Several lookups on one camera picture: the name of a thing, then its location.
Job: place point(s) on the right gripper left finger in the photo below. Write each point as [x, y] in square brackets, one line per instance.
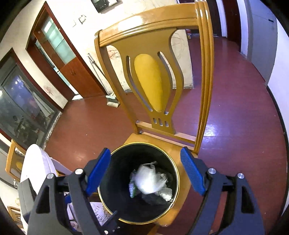
[62, 205]

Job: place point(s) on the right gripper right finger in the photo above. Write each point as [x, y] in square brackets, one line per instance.
[241, 213]

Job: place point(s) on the green snack wrapper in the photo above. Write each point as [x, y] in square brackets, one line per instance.
[133, 190]

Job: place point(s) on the clear plastic bag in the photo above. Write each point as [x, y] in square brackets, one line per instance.
[145, 178]

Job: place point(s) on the black gold-rimmed trash bin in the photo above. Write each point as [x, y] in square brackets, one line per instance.
[114, 186]

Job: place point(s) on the wooden chair far side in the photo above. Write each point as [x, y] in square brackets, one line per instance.
[15, 159]

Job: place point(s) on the dark sliding balcony door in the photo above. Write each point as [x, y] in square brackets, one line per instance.
[28, 116]

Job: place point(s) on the wooden chair holding bin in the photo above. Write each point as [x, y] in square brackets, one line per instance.
[153, 74]

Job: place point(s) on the brown wooden kitchen door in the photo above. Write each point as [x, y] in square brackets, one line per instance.
[59, 61]

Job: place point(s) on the wall light switch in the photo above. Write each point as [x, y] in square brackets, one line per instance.
[82, 19]

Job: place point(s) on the wall electrical panel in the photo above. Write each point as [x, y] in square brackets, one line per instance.
[102, 5]

